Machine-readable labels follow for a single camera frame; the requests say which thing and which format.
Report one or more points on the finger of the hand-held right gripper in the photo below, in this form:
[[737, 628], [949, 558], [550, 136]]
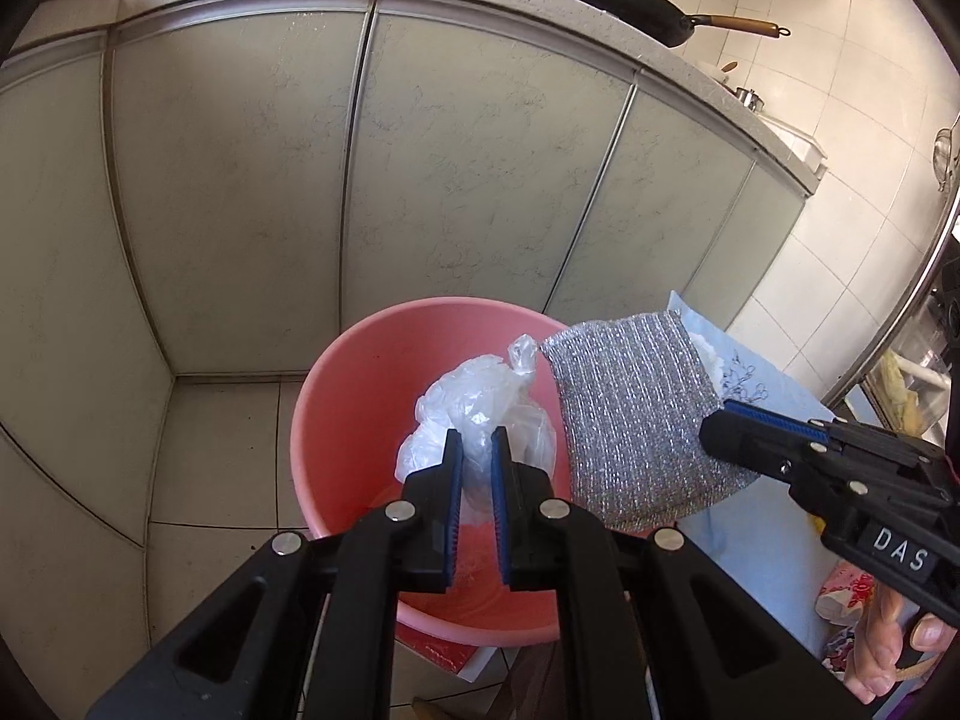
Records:
[[772, 421]]

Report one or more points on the pink floral slipper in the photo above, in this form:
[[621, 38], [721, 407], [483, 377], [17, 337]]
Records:
[[844, 592], [844, 649]]

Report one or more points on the white plastic container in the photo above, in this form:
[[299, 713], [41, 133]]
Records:
[[799, 146]]

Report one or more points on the red plastic stool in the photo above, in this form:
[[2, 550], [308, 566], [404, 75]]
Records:
[[450, 660]]

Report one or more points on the light blue floral cloth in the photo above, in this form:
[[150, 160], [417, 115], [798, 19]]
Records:
[[750, 562]]

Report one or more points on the clear plastic bag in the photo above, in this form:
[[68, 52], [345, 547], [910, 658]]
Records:
[[472, 405]]

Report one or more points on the pink plastic bucket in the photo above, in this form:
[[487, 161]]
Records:
[[352, 390]]

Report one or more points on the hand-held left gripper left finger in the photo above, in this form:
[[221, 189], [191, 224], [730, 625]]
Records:
[[452, 510]]

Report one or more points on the silver scouring cloth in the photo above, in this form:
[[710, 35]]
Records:
[[630, 420]]

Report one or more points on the metal cup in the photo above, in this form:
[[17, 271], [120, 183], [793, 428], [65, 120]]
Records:
[[748, 99]]

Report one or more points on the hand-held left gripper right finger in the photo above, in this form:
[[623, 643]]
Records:
[[501, 510]]

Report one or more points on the person's right hand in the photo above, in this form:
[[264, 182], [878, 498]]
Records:
[[874, 649]]

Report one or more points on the clear container with vegetables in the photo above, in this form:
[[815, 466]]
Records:
[[904, 390]]

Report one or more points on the metal shelf rack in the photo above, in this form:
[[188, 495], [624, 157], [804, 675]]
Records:
[[922, 270]]

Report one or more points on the hanging metal strainer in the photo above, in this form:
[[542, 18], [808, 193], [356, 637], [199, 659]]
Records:
[[946, 157]]

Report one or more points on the grey kitchen cabinet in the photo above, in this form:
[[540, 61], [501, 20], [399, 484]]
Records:
[[225, 202]]

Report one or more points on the white bowl with wooden spoon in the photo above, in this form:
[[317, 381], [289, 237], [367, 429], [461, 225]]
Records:
[[716, 73]]

